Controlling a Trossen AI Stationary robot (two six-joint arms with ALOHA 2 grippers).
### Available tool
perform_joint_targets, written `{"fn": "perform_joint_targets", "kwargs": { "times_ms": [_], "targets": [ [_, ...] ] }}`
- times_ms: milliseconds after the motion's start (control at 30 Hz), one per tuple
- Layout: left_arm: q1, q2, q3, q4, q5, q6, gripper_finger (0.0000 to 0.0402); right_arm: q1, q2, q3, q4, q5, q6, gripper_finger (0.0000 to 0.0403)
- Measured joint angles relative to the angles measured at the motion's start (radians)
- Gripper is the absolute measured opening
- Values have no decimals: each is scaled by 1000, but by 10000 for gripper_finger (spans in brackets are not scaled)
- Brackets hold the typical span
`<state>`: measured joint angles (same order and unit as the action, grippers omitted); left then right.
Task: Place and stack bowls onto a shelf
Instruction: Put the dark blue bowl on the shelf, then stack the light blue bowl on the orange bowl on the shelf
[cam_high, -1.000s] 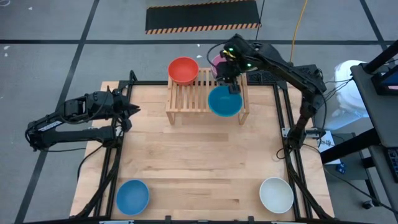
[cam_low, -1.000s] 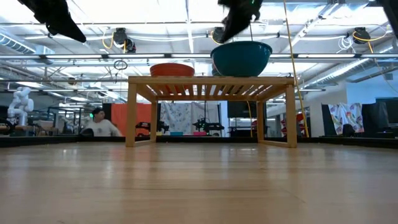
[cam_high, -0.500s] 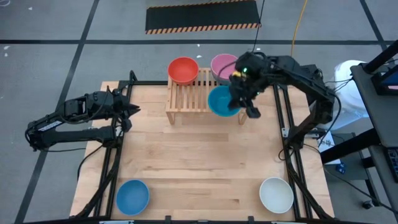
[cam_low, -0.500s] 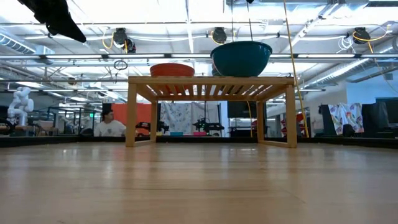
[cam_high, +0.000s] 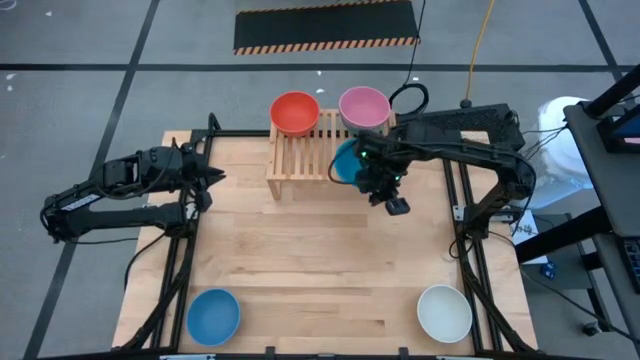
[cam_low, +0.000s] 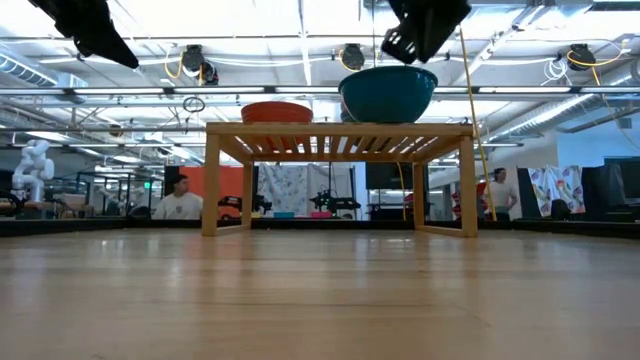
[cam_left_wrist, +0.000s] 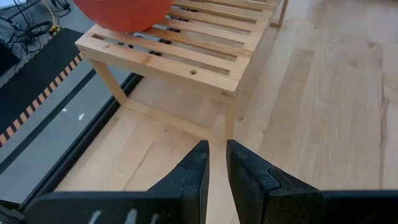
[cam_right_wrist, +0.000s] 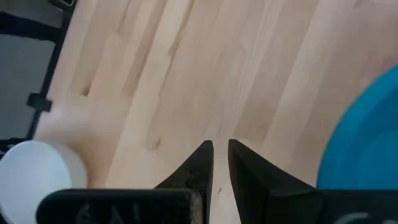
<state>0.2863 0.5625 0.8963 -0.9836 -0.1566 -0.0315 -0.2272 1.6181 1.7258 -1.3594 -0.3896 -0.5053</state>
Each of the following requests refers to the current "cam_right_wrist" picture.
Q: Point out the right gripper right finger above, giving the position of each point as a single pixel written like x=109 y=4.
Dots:
x=295 y=207

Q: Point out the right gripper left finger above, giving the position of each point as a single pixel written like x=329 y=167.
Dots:
x=124 y=207

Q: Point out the teal bowl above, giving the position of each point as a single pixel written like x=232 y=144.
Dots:
x=367 y=140

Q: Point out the white bowl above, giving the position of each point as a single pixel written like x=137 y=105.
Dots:
x=28 y=174

